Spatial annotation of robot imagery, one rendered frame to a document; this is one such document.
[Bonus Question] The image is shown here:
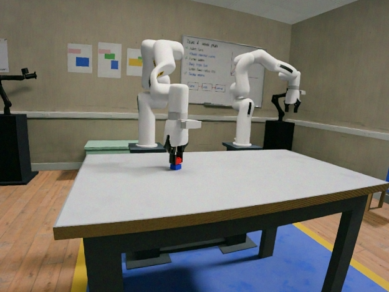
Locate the blue block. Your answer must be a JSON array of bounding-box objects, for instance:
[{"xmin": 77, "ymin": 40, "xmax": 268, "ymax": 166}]
[{"xmin": 170, "ymin": 164, "xmax": 181, "ymax": 170}]

